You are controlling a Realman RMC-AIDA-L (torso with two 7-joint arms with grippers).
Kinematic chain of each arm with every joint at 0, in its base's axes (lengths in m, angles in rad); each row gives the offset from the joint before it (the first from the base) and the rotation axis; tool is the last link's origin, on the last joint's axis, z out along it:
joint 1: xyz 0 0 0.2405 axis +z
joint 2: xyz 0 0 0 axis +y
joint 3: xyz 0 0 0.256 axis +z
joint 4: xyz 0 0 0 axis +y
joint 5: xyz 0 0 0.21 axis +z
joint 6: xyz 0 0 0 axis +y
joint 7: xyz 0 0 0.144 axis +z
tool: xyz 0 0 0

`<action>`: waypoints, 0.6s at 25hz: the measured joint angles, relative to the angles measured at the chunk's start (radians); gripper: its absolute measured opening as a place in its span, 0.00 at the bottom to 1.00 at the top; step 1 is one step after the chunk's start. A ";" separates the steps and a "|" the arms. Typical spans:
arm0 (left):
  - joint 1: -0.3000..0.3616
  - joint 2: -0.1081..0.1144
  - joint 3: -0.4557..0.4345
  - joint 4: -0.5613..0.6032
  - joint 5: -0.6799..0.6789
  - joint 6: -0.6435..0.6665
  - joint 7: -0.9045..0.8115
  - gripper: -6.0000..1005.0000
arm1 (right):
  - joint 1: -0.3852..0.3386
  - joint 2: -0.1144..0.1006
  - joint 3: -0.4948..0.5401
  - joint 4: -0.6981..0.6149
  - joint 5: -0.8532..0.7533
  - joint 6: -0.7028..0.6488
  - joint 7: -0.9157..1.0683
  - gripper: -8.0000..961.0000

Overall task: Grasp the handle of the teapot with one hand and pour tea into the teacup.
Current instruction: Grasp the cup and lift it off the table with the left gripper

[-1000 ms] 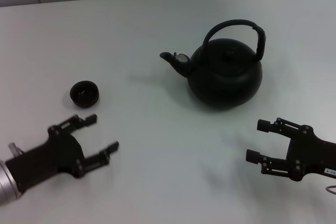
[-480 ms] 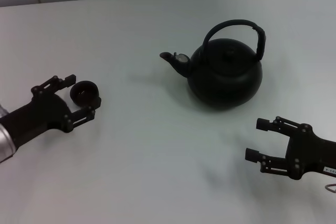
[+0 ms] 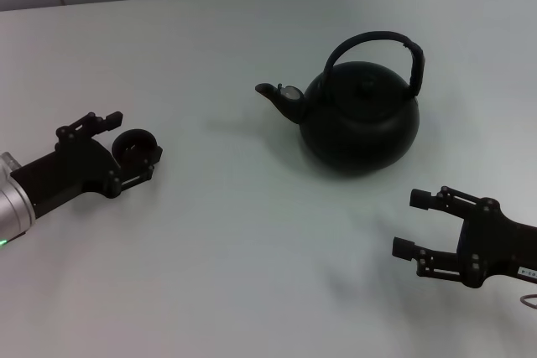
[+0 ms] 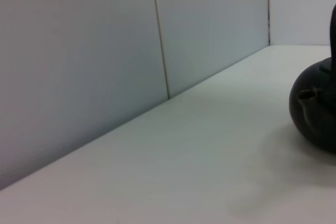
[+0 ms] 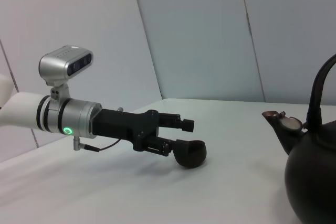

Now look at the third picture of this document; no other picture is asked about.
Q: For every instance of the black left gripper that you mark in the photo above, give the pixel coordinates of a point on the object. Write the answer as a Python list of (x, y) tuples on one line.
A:
[(63, 173)]

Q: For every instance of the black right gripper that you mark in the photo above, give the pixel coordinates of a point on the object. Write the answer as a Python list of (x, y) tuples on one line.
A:
[(495, 245)]

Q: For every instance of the small dark round teacup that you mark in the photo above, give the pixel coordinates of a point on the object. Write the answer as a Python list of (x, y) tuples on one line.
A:
[(135, 144)]

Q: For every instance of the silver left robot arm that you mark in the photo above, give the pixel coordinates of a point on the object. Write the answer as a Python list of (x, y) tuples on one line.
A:
[(14, 207)]

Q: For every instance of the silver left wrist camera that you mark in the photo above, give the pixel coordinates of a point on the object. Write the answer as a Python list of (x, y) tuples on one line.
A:
[(8, 162)]

